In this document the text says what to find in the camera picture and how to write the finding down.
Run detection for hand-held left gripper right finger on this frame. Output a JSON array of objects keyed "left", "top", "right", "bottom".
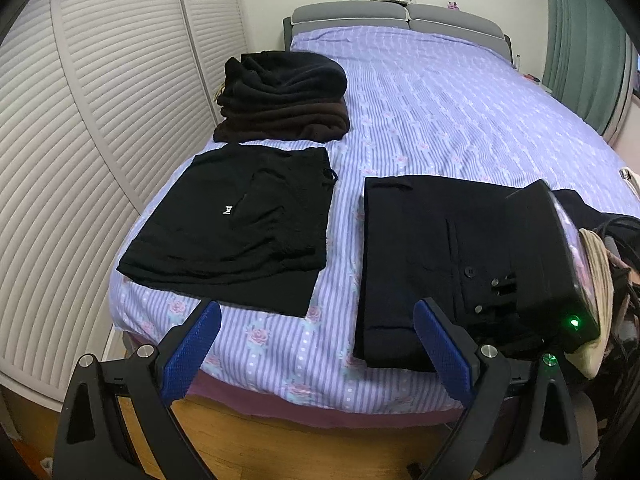
[{"left": 414, "top": 297, "right": 583, "bottom": 480}]

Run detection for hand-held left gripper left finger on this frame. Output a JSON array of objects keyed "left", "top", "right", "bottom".
[{"left": 52, "top": 299, "right": 222, "bottom": 480}]

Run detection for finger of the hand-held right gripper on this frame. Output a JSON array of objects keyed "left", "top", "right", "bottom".
[{"left": 474, "top": 271, "right": 521, "bottom": 322}]

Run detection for black pants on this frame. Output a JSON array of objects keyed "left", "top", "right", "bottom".
[{"left": 352, "top": 175, "right": 626, "bottom": 373}]

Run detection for folded black shirt white print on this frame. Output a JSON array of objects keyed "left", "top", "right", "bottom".
[{"left": 116, "top": 142, "right": 339, "bottom": 318}]

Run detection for bed with purple striped sheet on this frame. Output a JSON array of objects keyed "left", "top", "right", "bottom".
[{"left": 109, "top": 27, "right": 640, "bottom": 416}]

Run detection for green curtain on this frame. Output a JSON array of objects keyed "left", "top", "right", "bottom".
[{"left": 541, "top": 0, "right": 637, "bottom": 147}]

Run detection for white louvered closet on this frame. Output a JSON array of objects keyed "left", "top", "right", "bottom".
[{"left": 0, "top": 0, "right": 248, "bottom": 403}]

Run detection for pile of dark folded clothes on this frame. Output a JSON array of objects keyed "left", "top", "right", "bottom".
[{"left": 213, "top": 51, "right": 351, "bottom": 144}]

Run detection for grey padded headboard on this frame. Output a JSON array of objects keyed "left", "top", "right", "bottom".
[{"left": 283, "top": 1, "right": 515, "bottom": 63}]

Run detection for black cables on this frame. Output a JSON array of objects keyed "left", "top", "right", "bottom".
[{"left": 595, "top": 214, "right": 640, "bottom": 281}]

